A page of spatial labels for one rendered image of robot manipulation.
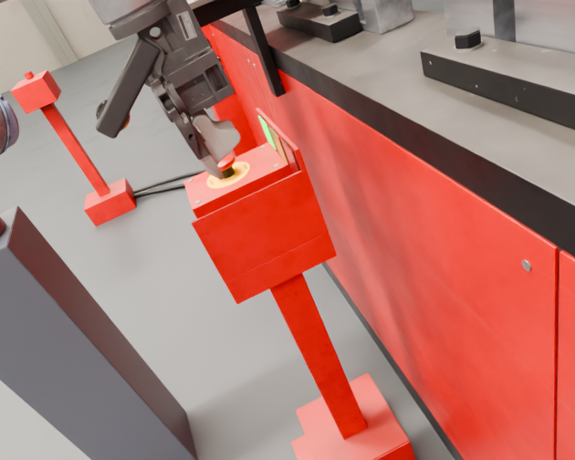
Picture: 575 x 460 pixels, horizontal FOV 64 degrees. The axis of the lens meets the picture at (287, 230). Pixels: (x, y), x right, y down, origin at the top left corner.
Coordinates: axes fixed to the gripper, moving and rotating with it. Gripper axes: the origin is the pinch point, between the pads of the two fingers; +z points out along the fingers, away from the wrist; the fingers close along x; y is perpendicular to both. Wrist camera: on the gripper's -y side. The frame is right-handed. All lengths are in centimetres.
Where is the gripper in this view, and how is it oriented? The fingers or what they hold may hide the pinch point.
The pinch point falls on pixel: (212, 172)
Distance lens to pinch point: 60.9
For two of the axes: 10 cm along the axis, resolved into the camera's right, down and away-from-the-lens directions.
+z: 3.9, 7.3, 5.6
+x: -3.0, -4.8, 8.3
